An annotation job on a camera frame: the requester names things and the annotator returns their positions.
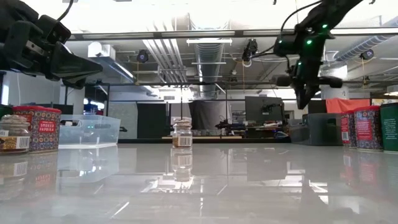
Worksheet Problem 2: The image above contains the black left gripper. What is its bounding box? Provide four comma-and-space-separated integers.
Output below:
0, 14, 104, 90

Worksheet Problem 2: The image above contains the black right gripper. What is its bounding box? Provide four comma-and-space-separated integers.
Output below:
275, 57, 343, 110

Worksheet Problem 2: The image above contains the red-lidded smoked paprika tin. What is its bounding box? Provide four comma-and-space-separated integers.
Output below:
12, 105, 62, 153
340, 110, 357, 149
353, 105, 384, 152

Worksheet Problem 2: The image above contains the green tin with black lid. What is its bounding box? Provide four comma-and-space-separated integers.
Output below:
379, 102, 398, 154
0, 104, 14, 119

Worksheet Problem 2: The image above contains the cork-topped glass saffron jar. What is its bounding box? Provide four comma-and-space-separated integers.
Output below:
172, 119, 193, 149
0, 114, 31, 155

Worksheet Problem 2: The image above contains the white round pillar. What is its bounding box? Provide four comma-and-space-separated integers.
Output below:
320, 63, 348, 100

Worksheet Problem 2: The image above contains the white air unit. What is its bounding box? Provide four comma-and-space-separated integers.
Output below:
87, 41, 116, 59

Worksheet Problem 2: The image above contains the dark grey plastic bin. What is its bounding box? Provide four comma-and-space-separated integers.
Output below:
289, 112, 345, 147

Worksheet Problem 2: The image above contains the black computer monitor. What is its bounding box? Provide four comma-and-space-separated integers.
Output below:
244, 95, 284, 126

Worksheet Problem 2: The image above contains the orange cloth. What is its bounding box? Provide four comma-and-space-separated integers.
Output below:
325, 98, 371, 114

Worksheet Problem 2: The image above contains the clear plastic bin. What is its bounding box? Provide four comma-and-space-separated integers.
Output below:
58, 114, 122, 149

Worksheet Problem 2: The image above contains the floral cloth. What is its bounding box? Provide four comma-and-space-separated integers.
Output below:
371, 98, 398, 106

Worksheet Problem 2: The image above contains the grey overhead rig beam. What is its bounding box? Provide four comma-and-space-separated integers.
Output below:
68, 27, 398, 41

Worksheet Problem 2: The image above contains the black partition panel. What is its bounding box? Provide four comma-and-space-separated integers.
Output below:
136, 102, 171, 139

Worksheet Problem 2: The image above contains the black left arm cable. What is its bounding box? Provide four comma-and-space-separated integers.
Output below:
57, 0, 75, 23

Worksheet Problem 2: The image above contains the black hanging camera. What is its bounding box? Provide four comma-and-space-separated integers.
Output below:
359, 49, 376, 61
241, 39, 259, 68
136, 49, 149, 63

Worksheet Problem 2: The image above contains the ribbed ceiling duct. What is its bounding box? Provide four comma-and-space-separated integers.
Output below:
333, 15, 398, 62

